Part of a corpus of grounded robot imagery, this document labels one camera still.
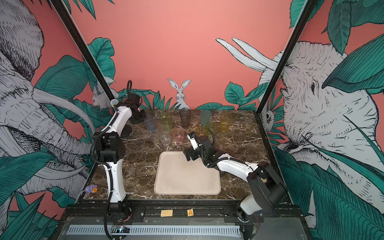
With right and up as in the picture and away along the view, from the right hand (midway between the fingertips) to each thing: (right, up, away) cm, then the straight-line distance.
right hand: (187, 146), depth 85 cm
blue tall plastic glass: (-26, +12, +15) cm, 32 cm away
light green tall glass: (-19, +17, +33) cm, 42 cm away
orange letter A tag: (+2, -32, -11) cm, 34 cm away
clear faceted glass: (-18, +8, +20) cm, 28 cm away
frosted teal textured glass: (+13, +19, +33) cm, 40 cm away
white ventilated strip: (-40, -38, -15) cm, 57 cm away
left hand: (-31, +18, +13) cm, 38 cm away
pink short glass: (-7, +6, +18) cm, 20 cm away
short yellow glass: (+8, +10, -11) cm, 16 cm away
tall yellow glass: (+27, +14, +21) cm, 37 cm away
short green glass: (+17, +11, +22) cm, 29 cm away
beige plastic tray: (-8, -18, +3) cm, 20 cm away
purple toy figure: (-52, -22, -6) cm, 57 cm away
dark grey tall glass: (-2, +20, +16) cm, 25 cm away
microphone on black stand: (-45, +26, +5) cm, 53 cm away
